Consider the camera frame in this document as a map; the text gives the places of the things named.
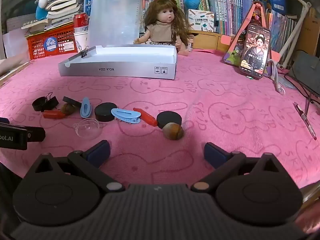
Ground dark grey flat case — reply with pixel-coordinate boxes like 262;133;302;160
287;51;320;97

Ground clear plastic dome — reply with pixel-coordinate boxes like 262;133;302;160
73;118;103;141

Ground flat black disc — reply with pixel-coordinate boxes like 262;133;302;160
62;96;82;108

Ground white pipe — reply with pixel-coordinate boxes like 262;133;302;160
278;0;313;69

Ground pink triangular phone stand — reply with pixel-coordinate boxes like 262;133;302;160
223;0;278;78

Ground wooden board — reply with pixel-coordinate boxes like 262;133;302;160
0;61;33;88

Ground smartphone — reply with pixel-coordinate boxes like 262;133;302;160
239;23;272;79

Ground small brown walnut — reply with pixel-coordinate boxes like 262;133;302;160
61;103;76;116

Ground red drink can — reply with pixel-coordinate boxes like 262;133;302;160
73;12;89;33

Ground stacked white paper cups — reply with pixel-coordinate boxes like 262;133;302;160
73;31;89;53

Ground wooden drawer unit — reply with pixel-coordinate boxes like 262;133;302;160
192;30;237;52

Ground white window frame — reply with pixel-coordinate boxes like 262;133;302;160
0;0;59;58

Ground row of shelved books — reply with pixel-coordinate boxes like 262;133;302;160
142;0;298;53

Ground black round puck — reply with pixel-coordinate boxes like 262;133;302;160
94;102;118;122
156;111;183;130

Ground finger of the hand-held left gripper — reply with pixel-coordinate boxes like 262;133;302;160
26;127;46;143

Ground pink rabbit print towel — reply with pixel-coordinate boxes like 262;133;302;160
0;47;320;198

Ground translucent clipboard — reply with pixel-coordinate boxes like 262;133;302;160
88;0;143;48

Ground red hair clip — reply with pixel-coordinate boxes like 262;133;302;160
133;107;158;127
43;110;66;119

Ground stack of worn books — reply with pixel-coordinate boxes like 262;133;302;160
22;0;96;31

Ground white cardboard box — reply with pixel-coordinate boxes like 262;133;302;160
58;45;177;80

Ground black ring cap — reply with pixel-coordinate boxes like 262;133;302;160
32;97;48;112

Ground brown haired doll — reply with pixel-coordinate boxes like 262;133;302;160
133;0;193;56

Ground brown cardboard box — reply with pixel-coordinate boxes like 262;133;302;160
297;7;320;56

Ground pen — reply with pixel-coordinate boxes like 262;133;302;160
293;102;317;141

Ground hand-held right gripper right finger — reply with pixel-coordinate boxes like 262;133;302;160
191;142;293;192

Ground blue white cat plush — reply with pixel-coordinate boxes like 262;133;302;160
35;0;52;21

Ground white pencil print box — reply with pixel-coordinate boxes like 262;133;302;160
188;9;215;33

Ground red plastic basket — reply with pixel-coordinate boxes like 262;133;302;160
26;26;78;60

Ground white cable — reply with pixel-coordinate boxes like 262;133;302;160
268;59;286;96

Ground blue hair clip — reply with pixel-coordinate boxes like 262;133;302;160
80;97;92;118
111;108;142;125

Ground large brown walnut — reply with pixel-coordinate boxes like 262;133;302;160
162;122;185;140

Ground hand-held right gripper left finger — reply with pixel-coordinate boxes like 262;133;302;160
24;140;125;193

